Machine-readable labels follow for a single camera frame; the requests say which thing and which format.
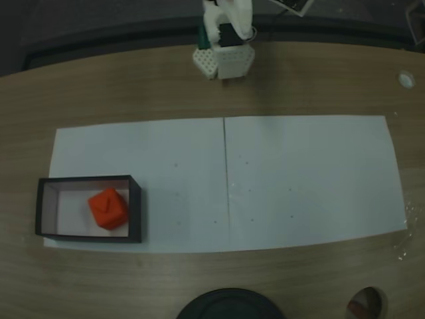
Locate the orange cube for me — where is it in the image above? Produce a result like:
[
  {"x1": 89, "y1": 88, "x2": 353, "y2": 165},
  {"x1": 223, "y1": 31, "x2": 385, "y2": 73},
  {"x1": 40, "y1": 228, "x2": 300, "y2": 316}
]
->
[{"x1": 87, "y1": 187, "x2": 129, "y2": 231}]

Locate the dark open box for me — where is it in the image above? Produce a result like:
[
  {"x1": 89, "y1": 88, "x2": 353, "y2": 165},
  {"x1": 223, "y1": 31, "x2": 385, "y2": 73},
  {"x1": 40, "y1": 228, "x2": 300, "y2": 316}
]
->
[{"x1": 35, "y1": 174, "x2": 143, "y2": 244}]

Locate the white paper sheet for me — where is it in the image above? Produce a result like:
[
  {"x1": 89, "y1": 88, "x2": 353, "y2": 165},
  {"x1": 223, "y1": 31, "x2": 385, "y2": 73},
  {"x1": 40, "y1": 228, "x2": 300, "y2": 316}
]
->
[
  {"x1": 223, "y1": 114, "x2": 409, "y2": 253},
  {"x1": 44, "y1": 117, "x2": 230, "y2": 254}
]

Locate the green table clamp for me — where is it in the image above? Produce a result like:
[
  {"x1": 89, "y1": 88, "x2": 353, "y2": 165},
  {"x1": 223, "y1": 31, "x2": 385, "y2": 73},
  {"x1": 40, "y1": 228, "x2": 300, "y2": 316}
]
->
[{"x1": 197, "y1": 25, "x2": 212, "y2": 50}]

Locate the black desk lamp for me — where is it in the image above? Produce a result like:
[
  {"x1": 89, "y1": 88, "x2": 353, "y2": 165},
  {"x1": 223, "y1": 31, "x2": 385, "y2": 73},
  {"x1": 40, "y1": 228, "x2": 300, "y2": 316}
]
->
[{"x1": 175, "y1": 288, "x2": 285, "y2": 319}]

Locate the small white round cap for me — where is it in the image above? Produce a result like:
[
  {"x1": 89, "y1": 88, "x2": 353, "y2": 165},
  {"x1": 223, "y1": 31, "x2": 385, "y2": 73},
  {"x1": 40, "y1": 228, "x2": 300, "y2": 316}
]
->
[{"x1": 398, "y1": 70, "x2": 414, "y2": 89}]

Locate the grey metal frame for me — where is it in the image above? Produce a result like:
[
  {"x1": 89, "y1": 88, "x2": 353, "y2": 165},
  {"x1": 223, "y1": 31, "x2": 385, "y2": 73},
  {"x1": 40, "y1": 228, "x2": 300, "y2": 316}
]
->
[{"x1": 405, "y1": 1, "x2": 425, "y2": 46}]

